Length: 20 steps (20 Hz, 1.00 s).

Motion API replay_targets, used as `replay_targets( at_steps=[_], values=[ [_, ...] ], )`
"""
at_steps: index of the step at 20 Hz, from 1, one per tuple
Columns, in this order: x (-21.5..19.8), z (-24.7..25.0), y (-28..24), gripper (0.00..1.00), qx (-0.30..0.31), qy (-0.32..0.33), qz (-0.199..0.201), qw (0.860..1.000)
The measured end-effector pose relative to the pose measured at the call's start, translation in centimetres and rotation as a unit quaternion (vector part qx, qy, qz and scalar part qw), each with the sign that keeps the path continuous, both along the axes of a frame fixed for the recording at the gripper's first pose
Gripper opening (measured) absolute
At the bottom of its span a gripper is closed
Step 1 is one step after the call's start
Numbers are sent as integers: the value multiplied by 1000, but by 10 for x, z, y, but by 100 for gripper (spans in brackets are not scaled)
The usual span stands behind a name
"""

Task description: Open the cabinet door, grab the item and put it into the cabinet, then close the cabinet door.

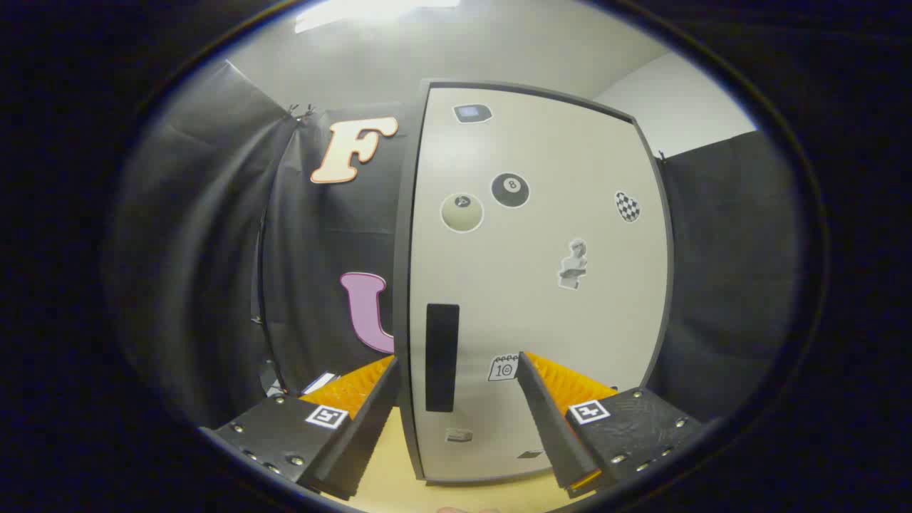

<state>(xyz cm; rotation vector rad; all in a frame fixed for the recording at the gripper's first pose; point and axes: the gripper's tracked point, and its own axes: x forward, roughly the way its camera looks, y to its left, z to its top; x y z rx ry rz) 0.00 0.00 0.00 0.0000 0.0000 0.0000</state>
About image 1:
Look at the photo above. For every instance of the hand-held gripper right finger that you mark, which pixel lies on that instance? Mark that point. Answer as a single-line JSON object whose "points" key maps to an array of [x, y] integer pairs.
{"points": [[552, 434]]}

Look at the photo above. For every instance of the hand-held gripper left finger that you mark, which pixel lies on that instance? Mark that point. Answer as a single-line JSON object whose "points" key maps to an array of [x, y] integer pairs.
{"points": [[363, 442]]}

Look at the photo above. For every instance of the pale grey book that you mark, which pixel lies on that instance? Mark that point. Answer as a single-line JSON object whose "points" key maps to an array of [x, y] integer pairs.
{"points": [[320, 382]]}

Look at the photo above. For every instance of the dark grey cabinet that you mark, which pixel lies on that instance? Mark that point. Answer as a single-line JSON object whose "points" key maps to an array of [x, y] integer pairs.
{"points": [[402, 285]]}

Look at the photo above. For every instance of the black backdrop cloth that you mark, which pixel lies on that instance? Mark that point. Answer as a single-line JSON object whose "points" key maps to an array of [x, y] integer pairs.
{"points": [[712, 285]]}

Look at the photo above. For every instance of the ceiling light panel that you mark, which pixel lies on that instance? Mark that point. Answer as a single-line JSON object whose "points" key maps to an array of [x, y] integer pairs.
{"points": [[370, 11]]}

